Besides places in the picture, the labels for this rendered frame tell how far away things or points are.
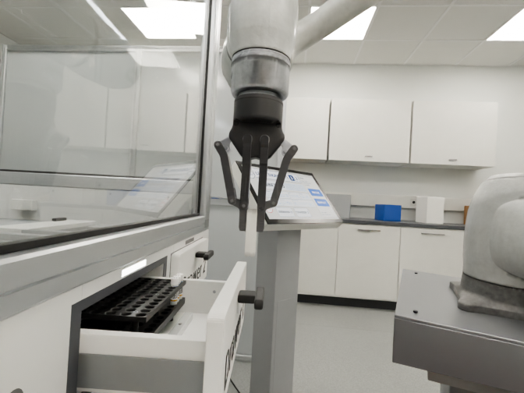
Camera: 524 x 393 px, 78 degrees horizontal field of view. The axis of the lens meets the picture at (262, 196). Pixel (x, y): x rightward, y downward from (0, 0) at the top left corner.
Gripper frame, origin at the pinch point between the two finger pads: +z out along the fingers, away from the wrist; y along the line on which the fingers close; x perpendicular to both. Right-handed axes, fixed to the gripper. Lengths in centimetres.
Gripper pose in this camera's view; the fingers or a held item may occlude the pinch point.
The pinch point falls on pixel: (251, 231)
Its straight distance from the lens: 49.4
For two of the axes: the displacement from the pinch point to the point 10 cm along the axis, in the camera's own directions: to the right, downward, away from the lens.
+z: -0.6, 10.0, -0.1
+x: -0.3, -0.2, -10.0
